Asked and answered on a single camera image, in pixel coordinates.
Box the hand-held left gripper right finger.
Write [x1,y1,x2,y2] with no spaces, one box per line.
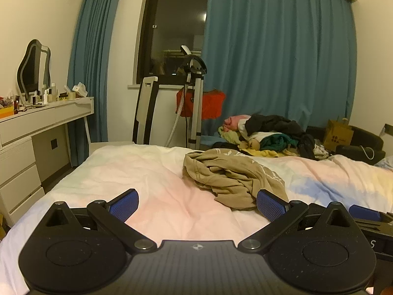
[237,189,355,250]

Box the red cloth bag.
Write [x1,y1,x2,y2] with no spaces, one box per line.
[176,88,226,119]

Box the brown paper bag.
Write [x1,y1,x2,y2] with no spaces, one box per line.
[322,117,353,150]

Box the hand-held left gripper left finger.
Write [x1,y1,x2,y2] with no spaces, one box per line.
[45,188,158,250]

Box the garment steamer on stand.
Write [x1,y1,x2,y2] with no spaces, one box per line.
[166,45,207,150]

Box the white and black chair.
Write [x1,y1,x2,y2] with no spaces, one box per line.
[89,76,159,154]

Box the wavy vanity mirror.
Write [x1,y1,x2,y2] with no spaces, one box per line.
[16,39,52,102]

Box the tan shirt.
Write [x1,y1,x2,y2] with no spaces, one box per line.
[182,148,289,211]

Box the black armchair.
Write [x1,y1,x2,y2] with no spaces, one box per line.
[307,125,386,165]

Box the pile of mixed clothes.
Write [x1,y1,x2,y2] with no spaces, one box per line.
[212,114,330,160]

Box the white vanity desk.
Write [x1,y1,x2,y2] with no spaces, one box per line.
[0,96,95,226]

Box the orange box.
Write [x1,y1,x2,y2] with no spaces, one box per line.
[0,97,19,119]

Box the dark window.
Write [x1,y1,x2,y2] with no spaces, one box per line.
[135,0,212,85]

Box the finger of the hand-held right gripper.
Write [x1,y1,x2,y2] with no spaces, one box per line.
[348,204,393,223]

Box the wide blue curtain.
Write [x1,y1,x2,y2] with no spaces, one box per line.
[196,0,358,143]

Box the group of cosmetic bottles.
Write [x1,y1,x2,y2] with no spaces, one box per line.
[31,83,59,105]

